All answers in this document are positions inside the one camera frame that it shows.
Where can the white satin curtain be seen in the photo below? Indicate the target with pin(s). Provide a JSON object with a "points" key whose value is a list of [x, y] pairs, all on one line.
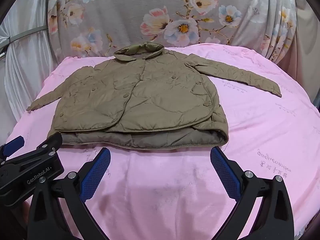
{"points": [[25, 62]]}

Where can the grey floral cloth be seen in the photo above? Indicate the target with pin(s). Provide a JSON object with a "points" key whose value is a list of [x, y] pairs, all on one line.
{"points": [[160, 15]]}

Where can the olive quilted jacket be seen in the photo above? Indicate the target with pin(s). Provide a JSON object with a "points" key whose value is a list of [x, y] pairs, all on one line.
{"points": [[140, 100]]}

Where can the pink printed bed sheet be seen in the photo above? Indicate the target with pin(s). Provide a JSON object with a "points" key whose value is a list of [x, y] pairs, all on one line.
{"points": [[160, 180]]}

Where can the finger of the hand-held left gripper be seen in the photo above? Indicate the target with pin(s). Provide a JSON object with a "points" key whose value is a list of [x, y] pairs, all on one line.
{"points": [[13, 144], [53, 143]]}

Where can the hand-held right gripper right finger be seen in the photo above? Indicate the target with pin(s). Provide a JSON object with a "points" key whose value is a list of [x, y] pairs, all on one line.
{"points": [[225, 172]]}

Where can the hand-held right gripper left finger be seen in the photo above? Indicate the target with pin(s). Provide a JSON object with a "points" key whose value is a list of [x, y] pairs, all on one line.
{"points": [[96, 172]]}

